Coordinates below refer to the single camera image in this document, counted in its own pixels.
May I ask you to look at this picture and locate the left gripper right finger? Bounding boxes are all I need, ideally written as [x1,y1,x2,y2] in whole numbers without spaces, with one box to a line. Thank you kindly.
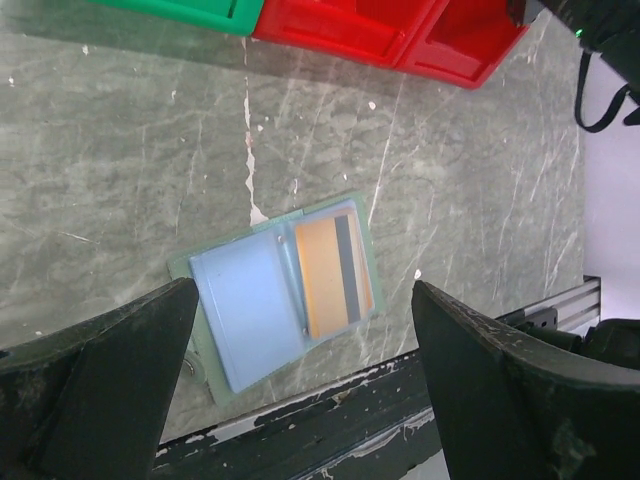
[412,281,639,479]

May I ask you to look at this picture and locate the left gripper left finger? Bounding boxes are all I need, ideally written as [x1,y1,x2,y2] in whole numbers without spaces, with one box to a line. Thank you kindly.
[1,278,199,479]

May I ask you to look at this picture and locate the mint green card holder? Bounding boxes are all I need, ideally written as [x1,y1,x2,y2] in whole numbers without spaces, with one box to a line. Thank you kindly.
[167,192,385,406]

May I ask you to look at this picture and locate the orange card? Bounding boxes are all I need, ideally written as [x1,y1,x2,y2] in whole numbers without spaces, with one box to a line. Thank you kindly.
[295,208,374,341]

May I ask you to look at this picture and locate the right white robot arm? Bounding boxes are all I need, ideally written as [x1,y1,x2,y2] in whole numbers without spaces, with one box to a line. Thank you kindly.
[506,0,639,133]

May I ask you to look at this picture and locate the right red plastic bin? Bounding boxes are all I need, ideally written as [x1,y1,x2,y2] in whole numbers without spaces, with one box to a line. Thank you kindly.
[396,0,528,89]

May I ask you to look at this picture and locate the red plastic bin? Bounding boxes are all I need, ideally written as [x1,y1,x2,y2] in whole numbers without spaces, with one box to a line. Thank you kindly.
[396,0,528,89]
[252,0,447,68]

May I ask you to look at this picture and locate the middle red plastic bin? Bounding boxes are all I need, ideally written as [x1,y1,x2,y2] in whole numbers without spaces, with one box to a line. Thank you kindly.
[252,0,447,68]

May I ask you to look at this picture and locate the green plastic bin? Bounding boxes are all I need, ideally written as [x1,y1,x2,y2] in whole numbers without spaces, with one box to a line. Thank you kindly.
[99,0,264,36]

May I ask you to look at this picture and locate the silver aluminium frame rail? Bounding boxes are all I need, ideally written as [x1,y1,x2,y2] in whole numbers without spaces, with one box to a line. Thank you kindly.
[497,277,601,335]

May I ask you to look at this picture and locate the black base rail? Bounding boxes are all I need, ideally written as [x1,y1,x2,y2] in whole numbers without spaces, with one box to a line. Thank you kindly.
[150,351,441,479]

